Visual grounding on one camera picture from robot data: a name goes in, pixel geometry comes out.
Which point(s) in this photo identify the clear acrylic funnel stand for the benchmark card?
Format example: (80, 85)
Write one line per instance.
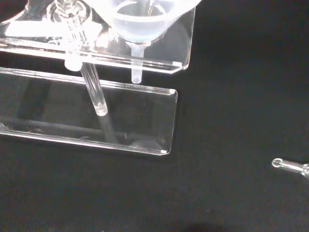
(135, 120)

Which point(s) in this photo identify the black bench cloth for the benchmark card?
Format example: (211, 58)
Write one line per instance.
(241, 96)

